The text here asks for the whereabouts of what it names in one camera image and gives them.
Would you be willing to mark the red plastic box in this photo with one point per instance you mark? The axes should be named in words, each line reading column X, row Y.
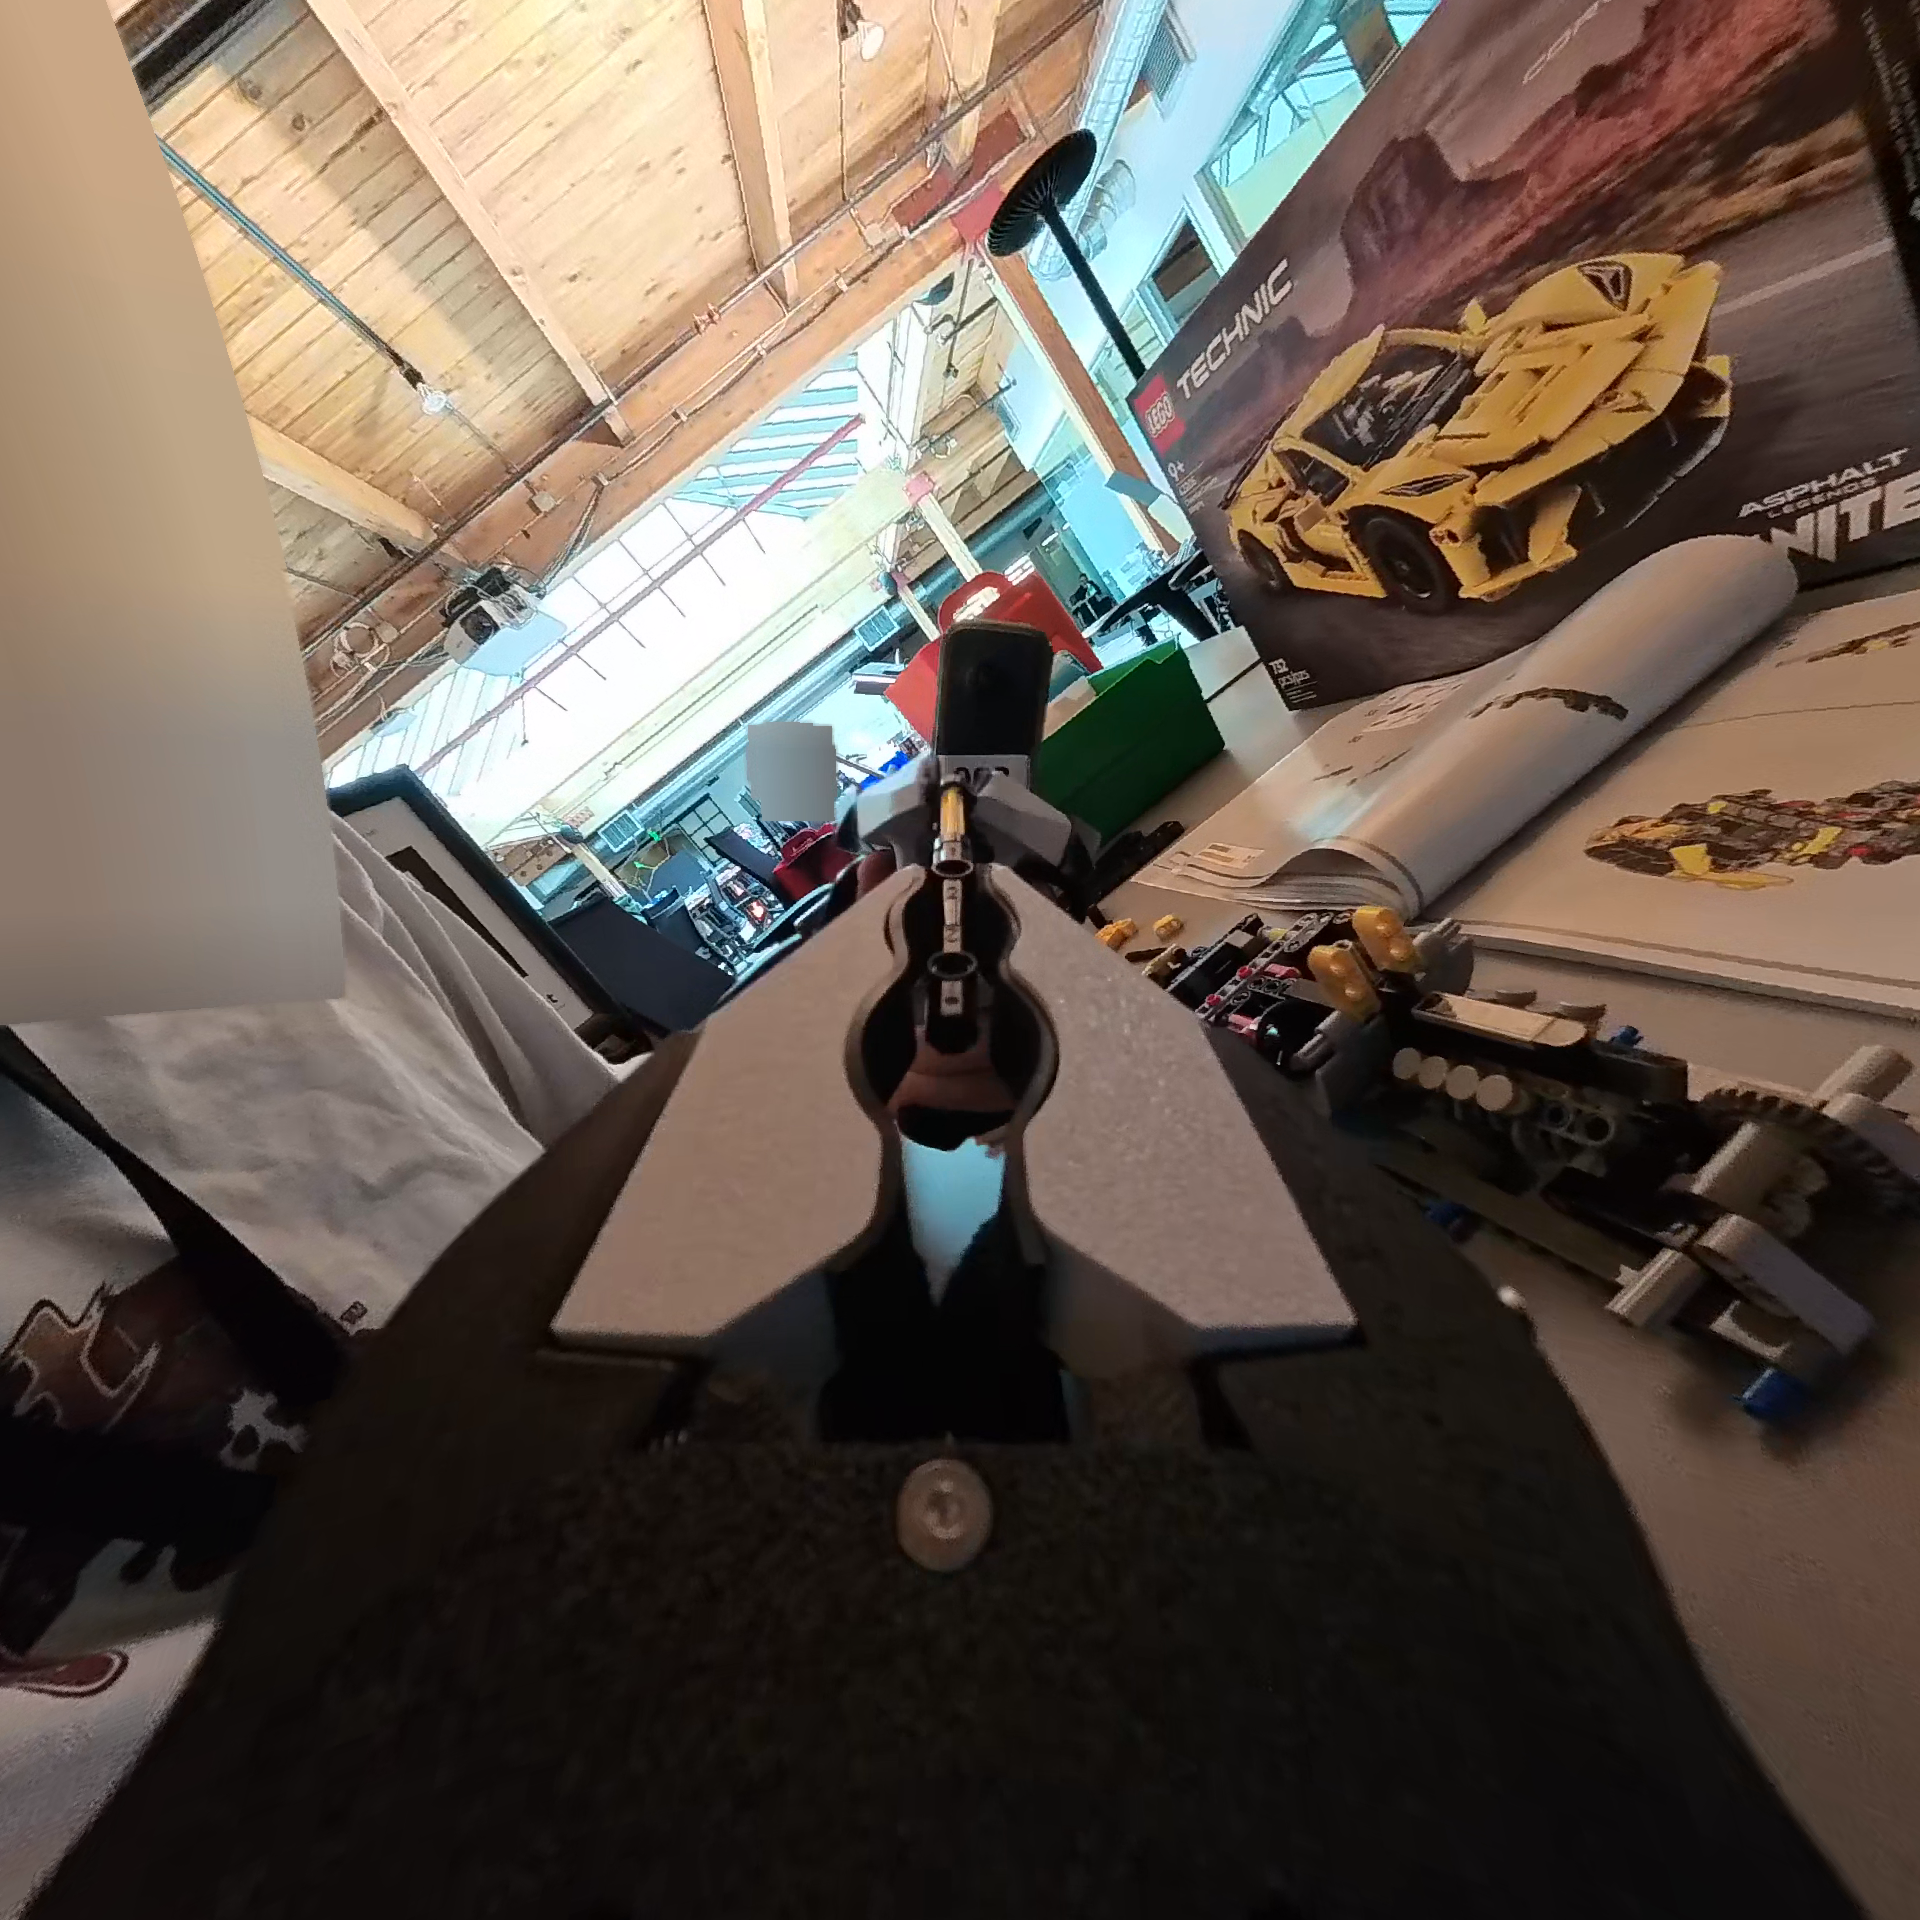
column 910, row 698

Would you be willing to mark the lego car chassis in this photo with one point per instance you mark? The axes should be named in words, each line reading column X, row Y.
column 1501, row 1036

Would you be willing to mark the black lego connector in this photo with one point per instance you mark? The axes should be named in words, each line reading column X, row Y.
column 949, row 974

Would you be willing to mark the green plastic bin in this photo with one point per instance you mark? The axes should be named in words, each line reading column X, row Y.
column 1142, row 735

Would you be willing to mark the ceiling mounted sensor unit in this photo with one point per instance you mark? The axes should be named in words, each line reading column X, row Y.
column 488, row 615

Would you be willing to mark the lego set box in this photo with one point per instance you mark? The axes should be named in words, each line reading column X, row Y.
column 1501, row 224

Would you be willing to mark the person's left hand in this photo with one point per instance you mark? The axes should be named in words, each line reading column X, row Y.
column 949, row 1067

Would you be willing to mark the black framed tag sign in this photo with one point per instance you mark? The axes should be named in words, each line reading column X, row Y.
column 451, row 884

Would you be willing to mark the lego instruction booklet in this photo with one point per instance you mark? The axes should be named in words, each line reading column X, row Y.
column 1650, row 720

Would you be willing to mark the pile of yellow lego pieces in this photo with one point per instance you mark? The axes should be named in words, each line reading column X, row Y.
column 1118, row 934

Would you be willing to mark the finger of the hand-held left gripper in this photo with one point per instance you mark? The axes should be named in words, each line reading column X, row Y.
column 1027, row 827
column 902, row 820

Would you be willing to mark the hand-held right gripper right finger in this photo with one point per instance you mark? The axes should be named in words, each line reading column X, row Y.
column 1184, row 1185

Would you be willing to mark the black round floor lamp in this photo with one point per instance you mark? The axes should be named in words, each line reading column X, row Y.
column 1043, row 180

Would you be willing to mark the person's torso white t-shirt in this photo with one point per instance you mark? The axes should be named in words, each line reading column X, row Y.
column 301, row 1108

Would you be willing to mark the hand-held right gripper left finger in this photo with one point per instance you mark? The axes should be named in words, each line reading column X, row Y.
column 721, row 1185

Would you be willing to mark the yellow lego axle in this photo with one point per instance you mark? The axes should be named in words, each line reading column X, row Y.
column 953, row 825

